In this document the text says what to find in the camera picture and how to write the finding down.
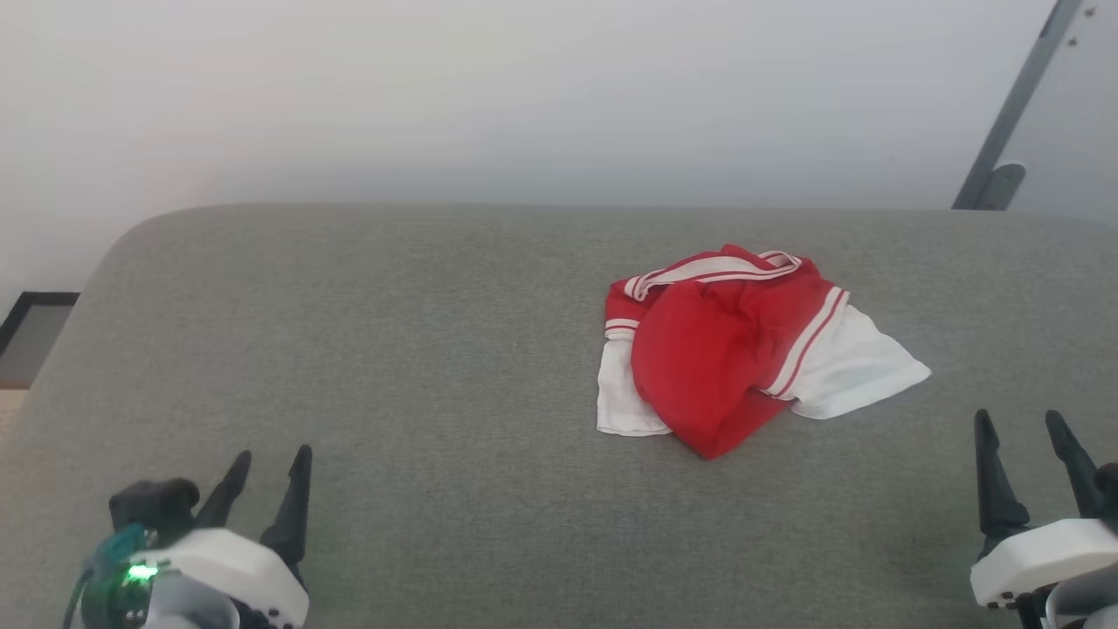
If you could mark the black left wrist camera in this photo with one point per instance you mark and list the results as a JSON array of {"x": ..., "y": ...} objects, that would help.
[{"x": 153, "y": 507}]

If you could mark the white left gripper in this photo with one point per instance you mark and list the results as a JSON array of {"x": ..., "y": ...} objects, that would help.
[{"x": 236, "y": 563}]

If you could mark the red and white garment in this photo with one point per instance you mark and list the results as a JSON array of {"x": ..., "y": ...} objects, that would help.
[{"x": 716, "y": 358}]

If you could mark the grey metal bar bracket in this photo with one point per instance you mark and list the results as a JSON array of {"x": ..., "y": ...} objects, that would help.
[{"x": 1001, "y": 185}]

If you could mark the grey slanted metal bar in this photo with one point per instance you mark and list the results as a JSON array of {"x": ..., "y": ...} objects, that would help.
[{"x": 1017, "y": 96}]

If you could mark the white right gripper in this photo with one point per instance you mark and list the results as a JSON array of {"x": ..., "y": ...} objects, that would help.
[{"x": 1039, "y": 555}]

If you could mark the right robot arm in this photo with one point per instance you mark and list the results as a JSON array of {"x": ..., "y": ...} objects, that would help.
[{"x": 1087, "y": 603}]

